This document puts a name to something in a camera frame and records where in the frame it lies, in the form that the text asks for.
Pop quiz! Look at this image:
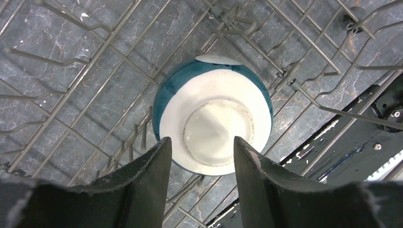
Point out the grey wire dish rack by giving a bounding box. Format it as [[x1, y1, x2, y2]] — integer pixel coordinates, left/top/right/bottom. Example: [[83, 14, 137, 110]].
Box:
[[0, 0, 403, 228]]

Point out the teal bowl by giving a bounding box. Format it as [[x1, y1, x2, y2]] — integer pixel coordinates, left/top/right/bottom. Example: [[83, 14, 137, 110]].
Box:
[[152, 55, 274, 176]]

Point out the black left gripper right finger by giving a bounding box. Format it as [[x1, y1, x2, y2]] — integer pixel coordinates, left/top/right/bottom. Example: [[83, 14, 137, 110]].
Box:
[[234, 136, 403, 228]]

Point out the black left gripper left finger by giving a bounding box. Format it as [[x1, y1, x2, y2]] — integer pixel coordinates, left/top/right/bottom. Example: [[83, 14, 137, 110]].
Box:
[[0, 137, 172, 228]]

